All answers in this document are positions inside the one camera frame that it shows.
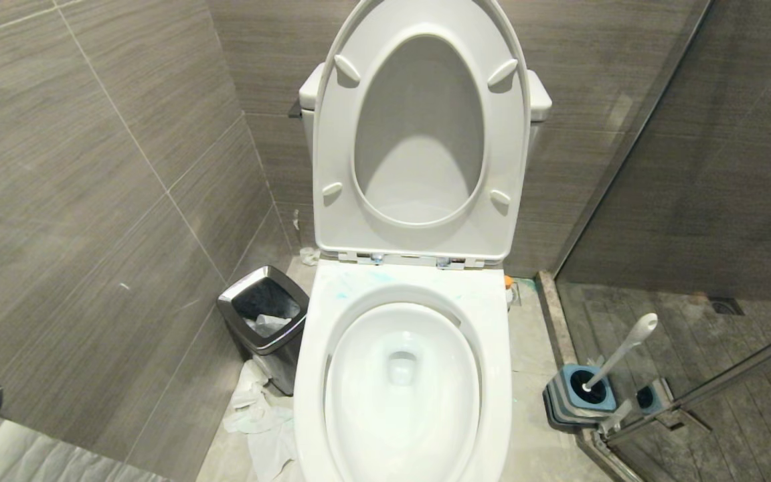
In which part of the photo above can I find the white toilet lid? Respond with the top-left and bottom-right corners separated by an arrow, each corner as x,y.
355,35 -> 485,225

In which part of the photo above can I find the white toilet seat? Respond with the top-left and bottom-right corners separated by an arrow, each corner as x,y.
313,0 -> 531,262

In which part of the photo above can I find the white toilet bowl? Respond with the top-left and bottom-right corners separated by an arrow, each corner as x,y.
293,258 -> 513,482

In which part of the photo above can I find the blue grey brush holder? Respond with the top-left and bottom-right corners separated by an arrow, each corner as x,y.
543,364 -> 619,430

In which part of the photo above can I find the white toilet brush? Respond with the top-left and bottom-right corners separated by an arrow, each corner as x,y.
581,313 -> 659,392

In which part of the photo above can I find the white water supply valve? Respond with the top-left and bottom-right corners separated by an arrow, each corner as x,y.
292,210 -> 321,266

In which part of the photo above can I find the black metal trash bin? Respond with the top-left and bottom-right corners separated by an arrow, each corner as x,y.
217,266 -> 310,396

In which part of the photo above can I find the crumpled white tissue paper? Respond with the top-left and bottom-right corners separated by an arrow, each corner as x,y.
222,359 -> 298,482

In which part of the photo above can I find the glass shower door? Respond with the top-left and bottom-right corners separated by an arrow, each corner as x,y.
551,0 -> 771,482

